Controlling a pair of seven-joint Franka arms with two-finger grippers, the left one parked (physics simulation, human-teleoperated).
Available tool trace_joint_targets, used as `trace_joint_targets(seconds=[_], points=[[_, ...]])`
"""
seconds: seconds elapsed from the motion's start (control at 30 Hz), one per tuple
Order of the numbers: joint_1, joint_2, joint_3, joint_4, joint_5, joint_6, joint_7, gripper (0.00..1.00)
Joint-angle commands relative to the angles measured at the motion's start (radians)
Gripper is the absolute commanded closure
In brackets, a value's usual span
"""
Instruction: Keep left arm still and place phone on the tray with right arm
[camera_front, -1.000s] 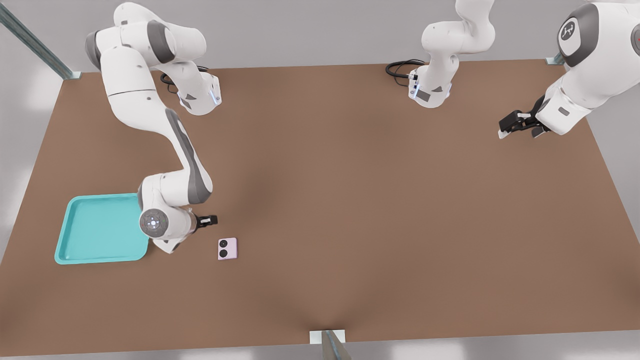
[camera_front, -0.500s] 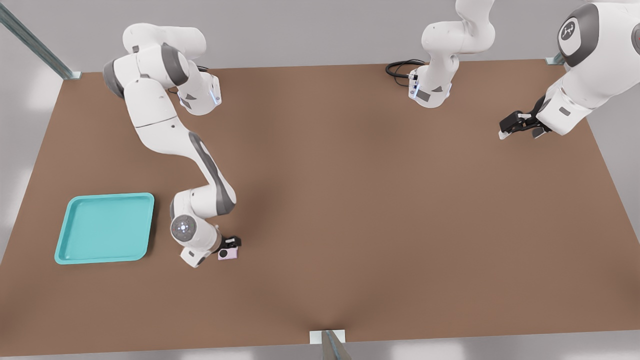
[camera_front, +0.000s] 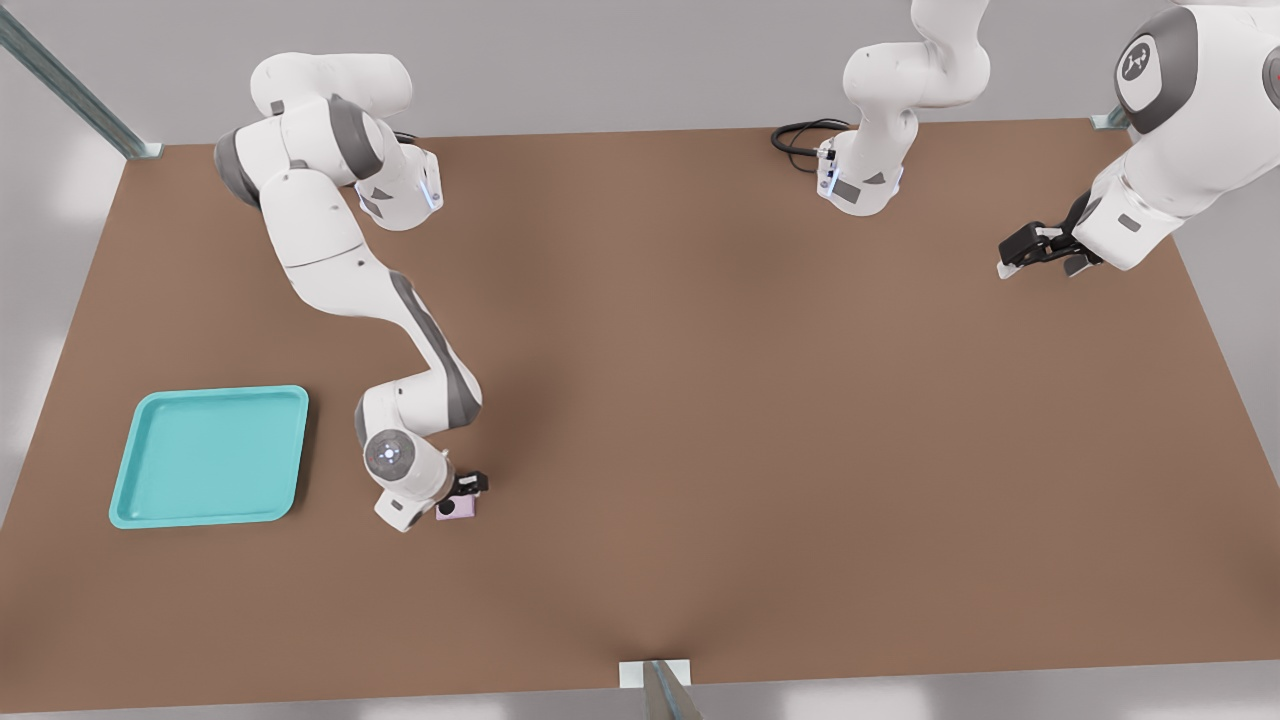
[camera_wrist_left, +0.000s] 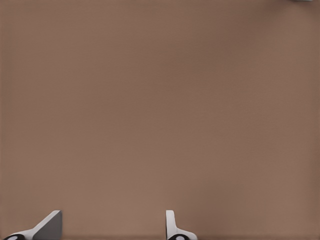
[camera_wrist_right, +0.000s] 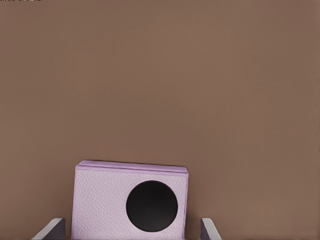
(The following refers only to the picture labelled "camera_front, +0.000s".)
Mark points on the pale lilac phone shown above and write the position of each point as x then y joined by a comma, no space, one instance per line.
457,508

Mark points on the pale blue-green tray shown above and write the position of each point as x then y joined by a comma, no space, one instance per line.
212,455

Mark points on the silver frame post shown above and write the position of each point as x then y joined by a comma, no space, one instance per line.
665,690
1112,120
70,88

